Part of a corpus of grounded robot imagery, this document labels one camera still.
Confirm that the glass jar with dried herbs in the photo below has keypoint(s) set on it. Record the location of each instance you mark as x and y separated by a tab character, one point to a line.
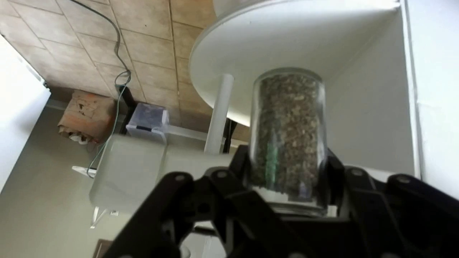
287	133

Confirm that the cardboard box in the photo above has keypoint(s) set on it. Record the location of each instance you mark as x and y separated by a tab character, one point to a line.
87	116

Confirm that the blue lid plastic container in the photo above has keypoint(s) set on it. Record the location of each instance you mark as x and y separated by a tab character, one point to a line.
145	122

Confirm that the white round shelf unit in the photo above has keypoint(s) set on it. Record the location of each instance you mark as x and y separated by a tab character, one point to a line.
295	37

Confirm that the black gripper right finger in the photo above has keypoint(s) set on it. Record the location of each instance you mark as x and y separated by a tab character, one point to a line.
410	219

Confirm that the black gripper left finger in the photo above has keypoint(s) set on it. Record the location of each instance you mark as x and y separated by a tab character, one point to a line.
191	215

